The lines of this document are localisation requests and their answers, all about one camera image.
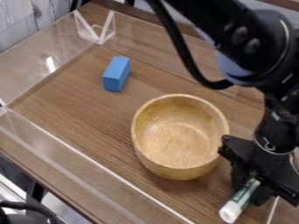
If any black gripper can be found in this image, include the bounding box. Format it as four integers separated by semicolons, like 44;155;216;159
219;135;299;207

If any green expo marker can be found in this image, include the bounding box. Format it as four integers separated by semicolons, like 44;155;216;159
219;178;260;224

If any light wooden bowl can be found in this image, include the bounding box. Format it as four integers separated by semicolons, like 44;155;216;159
131;94;230;180

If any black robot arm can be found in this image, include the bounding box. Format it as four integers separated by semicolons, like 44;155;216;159
148;0;299;207

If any blue rectangular block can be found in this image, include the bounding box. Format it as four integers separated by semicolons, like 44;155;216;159
103;56;131;92

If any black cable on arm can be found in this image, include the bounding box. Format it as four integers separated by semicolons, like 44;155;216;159
144;0;235;91

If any clear acrylic tray wall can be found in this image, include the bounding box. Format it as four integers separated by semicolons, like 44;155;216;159
0;16;262;224

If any black equipment with cable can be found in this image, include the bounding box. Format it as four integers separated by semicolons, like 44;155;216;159
0;199;68;224

